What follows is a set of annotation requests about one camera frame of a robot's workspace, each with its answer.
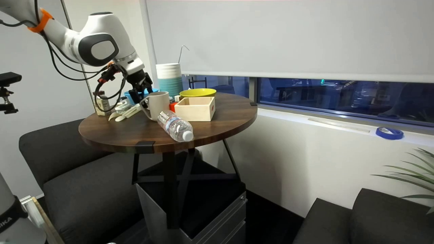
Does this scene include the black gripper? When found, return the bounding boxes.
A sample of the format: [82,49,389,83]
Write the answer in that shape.
[127,71,151,92]

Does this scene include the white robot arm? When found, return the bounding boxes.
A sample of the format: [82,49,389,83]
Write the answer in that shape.
[0,0,151,92]

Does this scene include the teal and white cup stack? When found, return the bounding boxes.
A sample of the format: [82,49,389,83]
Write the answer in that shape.
[155,62,182,96]

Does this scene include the white plastic spoon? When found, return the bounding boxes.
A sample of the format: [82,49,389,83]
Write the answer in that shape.
[115,103,142,122]
[108,104,130,121]

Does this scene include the beige paper cup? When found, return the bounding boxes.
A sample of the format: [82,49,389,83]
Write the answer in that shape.
[142,92,169,121]

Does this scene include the yellow plate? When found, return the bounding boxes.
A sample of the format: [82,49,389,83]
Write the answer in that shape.
[178,88,216,98]

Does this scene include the small wooden box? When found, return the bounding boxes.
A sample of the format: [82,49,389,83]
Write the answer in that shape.
[174,96,215,122]

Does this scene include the plastic water bottle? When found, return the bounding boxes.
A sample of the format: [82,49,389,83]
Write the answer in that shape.
[157,110,193,142]

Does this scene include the round wooden table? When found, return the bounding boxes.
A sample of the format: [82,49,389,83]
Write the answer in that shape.
[78,94,257,229]

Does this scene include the grey sofa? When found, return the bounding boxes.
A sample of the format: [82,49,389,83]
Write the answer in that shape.
[18,121,150,244]

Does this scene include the grey metal bin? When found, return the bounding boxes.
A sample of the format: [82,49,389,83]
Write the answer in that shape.
[135,179,246,244]

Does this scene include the white roller blind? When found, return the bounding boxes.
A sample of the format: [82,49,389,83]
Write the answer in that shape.
[143,0,434,83]

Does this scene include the blue tape roll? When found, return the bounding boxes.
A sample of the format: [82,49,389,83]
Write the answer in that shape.
[375,126,404,140]

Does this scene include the dark grey armchair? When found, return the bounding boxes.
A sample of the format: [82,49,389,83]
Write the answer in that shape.
[292,188,434,244]

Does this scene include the green plant leaves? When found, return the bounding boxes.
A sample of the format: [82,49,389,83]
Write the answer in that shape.
[376,148,434,216]

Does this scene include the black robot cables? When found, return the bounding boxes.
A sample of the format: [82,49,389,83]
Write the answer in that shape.
[41,35,130,117]

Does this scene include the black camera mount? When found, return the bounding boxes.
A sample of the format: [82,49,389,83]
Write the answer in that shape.
[0,72,21,114]

